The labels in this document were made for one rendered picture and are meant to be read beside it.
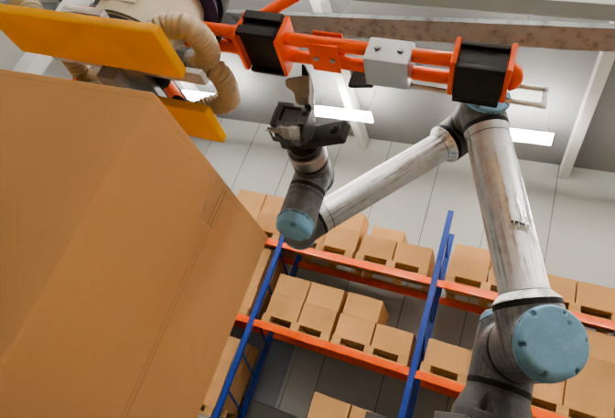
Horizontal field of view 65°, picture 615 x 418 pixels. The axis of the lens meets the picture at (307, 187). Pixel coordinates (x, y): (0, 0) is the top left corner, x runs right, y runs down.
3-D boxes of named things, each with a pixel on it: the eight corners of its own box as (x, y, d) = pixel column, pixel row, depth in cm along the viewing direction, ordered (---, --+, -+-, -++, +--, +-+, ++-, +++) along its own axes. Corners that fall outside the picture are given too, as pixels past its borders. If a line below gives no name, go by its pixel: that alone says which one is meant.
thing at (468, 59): (449, 62, 68) (457, 36, 70) (446, 95, 75) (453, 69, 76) (512, 70, 66) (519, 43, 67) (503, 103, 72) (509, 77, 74)
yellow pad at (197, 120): (54, 84, 94) (67, 64, 96) (84, 114, 103) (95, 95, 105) (204, 113, 84) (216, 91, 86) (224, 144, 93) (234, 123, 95)
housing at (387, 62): (361, 57, 73) (370, 34, 74) (365, 85, 79) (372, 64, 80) (408, 63, 71) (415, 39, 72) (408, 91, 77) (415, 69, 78)
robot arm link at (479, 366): (516, 397, 125) (527, 330, 132) (548, 397, 109) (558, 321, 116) (458, 375, 127) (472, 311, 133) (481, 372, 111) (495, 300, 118)
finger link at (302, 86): (281, 61, 99) (281, 105, 103) (308, 65, 97) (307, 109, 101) (287, 58, 101) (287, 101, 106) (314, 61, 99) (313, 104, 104)
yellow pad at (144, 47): (-22, 9, 78) (-5, -14, 80) (21, 52, 87) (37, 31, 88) (153, 33, 67) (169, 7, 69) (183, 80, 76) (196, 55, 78)
